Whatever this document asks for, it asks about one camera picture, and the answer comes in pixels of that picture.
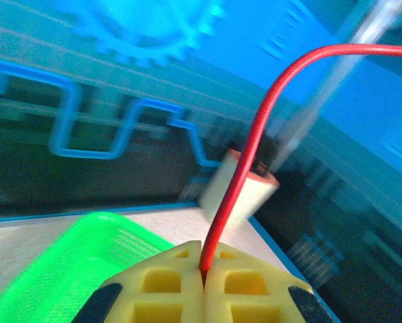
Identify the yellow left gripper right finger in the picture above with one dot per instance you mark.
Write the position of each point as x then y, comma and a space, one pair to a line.
248, 289

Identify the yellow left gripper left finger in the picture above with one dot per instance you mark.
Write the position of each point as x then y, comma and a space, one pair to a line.
160, 286

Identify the cream knife block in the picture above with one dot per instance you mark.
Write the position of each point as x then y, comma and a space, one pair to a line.
251, 198

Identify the green plastic basket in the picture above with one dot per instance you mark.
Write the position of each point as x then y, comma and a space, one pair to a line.
69, 262

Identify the aluminium frame post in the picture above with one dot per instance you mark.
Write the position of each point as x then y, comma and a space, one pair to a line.
369, 30

